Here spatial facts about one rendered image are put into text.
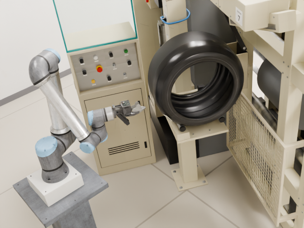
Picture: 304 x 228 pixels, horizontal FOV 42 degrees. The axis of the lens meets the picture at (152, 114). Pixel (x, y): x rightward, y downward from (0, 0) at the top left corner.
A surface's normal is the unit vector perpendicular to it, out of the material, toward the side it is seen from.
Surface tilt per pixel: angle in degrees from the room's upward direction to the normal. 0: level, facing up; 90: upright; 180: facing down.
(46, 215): 0
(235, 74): 87
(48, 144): 3
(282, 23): 72
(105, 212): 0
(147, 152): 90
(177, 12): 90
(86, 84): 90
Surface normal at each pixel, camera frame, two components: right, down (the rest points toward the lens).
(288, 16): 0.18, 0.27
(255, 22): 0.22, 0.54
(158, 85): -0.55, 0.33
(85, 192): -0.11, -0.81
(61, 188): 0.64, 0.38
